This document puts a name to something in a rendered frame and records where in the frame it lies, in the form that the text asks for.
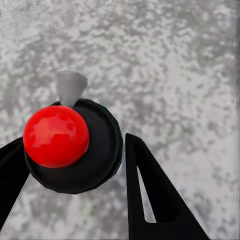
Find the insectifuge atomizer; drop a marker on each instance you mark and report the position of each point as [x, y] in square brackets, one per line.
[75, 145]

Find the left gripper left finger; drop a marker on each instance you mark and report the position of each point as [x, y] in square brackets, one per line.
[13, 174]

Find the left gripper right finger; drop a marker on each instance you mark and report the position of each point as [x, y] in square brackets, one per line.
[174, 221]

